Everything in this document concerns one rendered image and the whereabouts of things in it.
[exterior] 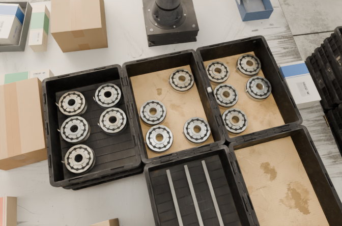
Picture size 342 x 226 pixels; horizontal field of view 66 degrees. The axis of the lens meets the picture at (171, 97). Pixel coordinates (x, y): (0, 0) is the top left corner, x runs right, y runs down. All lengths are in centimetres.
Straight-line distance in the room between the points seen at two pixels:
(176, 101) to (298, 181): 55
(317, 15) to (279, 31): 126
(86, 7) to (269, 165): 103
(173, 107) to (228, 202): 41
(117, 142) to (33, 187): 39
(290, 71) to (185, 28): 52
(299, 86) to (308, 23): 143
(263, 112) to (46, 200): 93
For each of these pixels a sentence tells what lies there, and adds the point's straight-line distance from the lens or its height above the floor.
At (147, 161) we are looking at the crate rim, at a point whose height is 93.
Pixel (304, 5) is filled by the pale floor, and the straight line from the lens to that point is 280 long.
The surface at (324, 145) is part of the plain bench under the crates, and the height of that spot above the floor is 70.
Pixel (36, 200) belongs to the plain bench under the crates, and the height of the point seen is 70.
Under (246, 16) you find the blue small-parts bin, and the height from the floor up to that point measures 74.
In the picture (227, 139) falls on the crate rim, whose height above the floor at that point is 93.
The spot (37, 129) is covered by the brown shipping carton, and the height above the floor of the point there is 86.
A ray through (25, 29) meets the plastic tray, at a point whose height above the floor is 73.
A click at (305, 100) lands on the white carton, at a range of 129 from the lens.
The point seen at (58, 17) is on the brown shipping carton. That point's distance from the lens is 134.
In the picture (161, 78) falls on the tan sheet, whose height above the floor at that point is 83.
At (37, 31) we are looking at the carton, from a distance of 146.
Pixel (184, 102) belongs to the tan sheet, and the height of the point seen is 83.
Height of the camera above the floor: 183
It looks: 67 degrees down
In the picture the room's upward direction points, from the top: 6 degrees clockwise
